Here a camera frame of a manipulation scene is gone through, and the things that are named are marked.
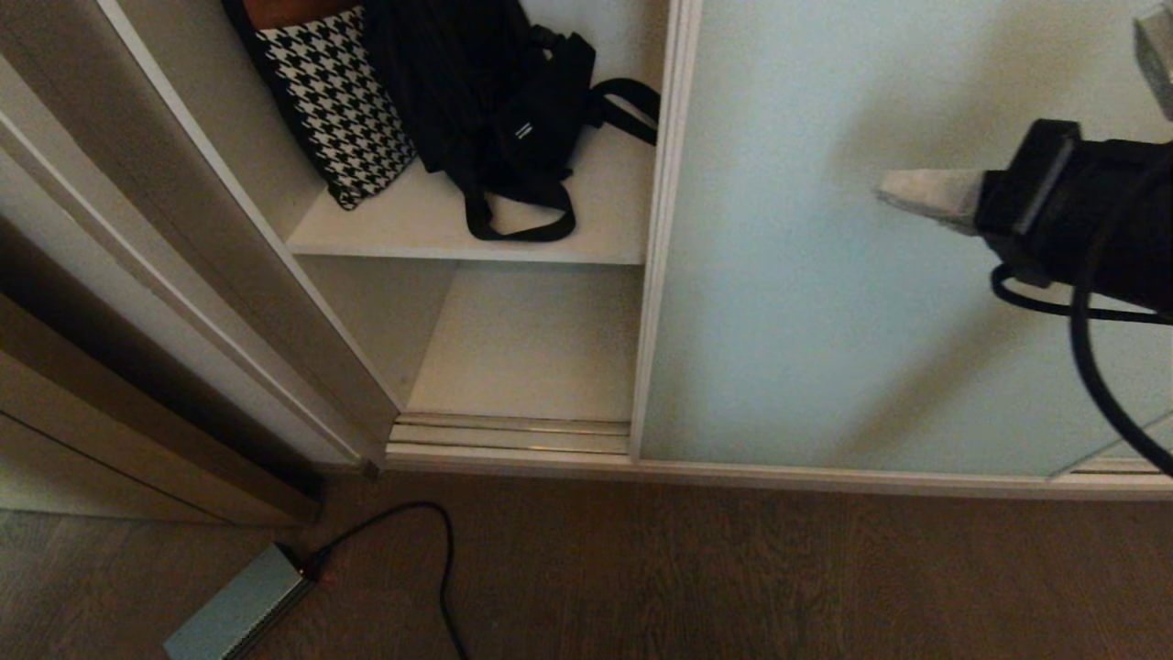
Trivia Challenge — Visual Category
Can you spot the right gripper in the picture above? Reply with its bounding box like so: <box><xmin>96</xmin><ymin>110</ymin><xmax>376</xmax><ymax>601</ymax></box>
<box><xmin>873</xmin><ymin>119</ymin><xmax>1173</xmax><ymax>313</ymax></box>

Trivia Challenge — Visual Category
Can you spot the white wardrobe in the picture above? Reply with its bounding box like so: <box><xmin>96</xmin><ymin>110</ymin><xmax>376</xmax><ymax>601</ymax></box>
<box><xmin>0</xmin><ymin>0</ymin><xmax>702</xmax><ymax>473</ymax></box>

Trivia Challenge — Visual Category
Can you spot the grey power strip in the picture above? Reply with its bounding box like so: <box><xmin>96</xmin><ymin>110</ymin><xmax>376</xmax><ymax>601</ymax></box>
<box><xmin>163</xmin><ymin>543</ymin><xmax>317</xmax><ymax>660</ymax></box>

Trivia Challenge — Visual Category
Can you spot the brown item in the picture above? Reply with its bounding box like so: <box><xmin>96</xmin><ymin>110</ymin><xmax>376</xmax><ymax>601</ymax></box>
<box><xmin>243</xmin><ymin>0</ymin><xmax>360</xmax><ymax>30</ymax></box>

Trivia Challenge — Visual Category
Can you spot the black floor cable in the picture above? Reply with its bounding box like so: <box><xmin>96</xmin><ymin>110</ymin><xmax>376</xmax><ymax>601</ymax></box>
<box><xmin>307</xmin><ymin>500</ymin><xmax>470</xmax><ymax>660</ymax></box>

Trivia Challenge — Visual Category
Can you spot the metal sliding door track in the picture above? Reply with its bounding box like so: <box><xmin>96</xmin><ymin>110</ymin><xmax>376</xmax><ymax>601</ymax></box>
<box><xmin>387</xmin><ymin>412</ymin><xmax>633</xmax><ymax>457</ymax></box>

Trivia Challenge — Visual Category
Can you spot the white wardrobe shelf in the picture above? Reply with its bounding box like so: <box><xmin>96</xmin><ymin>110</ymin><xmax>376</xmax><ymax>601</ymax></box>
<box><xmin>286</xmin><ymin>128</ymin><xmax>661</xmax><ymax>267</ymax></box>

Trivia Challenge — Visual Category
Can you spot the pale sliding wardrobe door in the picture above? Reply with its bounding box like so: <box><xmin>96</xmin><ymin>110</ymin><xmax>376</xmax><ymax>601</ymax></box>
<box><xmin>629</xmin><ymin>0</ymin><xmax>1173</xmax><ymax>487</ymax></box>

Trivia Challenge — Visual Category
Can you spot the black backpack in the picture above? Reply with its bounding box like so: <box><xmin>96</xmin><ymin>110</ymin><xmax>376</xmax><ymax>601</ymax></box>
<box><xmin>362</xmin><ymin>0</ymin><xmax>661</xmax><ymax>243</ymax></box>

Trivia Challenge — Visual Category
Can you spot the houndstooth black white bag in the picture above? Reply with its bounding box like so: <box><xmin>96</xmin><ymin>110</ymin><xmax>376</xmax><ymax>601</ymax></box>
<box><xmin>223</xmin><ymin>0</ymin><xmax>419</xmax><ymax>212</ymax></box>

